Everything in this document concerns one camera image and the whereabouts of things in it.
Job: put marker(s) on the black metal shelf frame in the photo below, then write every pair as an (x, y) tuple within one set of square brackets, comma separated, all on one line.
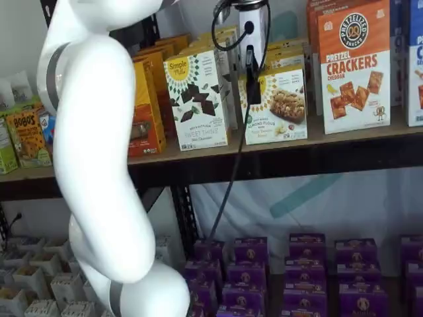
[(297, 168)]

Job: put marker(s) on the wooden shelf board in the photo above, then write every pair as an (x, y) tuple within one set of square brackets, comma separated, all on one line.
[(314, 140), (29, 173)]

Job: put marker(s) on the white pouch bag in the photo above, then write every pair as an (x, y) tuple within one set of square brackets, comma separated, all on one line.
[(20, 89)]

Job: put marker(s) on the purple Annie's box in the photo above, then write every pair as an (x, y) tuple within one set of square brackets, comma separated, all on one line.
[(363, 302), (247, 276), (305, 302), (209, 252), (358, 275), (307, 247), (419, 302), (413, 251), (244, 297), (356, 252), (306, 272), (251, 252), (239, 312), (415, 275), (203, 273), (203, 295)]

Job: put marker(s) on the translucent plastic sheet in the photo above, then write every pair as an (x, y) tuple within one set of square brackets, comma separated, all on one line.
[(330, 204)]

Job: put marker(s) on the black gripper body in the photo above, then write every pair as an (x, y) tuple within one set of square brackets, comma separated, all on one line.
[(255, 62)]

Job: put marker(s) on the orange snack bar box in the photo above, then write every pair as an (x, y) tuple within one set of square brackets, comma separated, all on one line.
[(175, 43), (148, 109), (167, 82)]

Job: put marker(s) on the orange pretzel crackers box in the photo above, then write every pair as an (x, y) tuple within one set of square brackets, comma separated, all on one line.
[(353, 66), (312, 33)]

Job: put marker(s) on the small blue white box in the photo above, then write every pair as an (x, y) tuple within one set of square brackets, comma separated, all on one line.
[(48, 127)]

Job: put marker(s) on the black power plug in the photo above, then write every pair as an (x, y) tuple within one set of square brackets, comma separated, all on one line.
[(16, 218)]

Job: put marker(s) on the orange Bobo's snack box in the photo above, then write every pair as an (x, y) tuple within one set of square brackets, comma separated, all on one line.
[(28, 138)]

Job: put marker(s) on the Simple Mills almond bars box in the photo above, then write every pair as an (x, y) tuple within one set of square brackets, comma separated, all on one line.
[(281, 132), (287, 46), (284, 62)]

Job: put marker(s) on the blue and white cracker box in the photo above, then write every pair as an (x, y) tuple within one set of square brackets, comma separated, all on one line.
[(398, 49), (416, 82)]

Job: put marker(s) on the Simple Mills sweet thins box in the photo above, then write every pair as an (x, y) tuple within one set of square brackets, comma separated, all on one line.
[(224, 36), (229, 99), (198, 132)]

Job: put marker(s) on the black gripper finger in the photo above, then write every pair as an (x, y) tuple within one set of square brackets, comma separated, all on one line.
[(255, 89)]

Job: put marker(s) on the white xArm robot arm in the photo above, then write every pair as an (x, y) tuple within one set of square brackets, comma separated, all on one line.
[(92, 132)]

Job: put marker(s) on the green snack box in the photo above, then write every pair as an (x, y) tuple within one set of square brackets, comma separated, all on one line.
[(6, 148)]

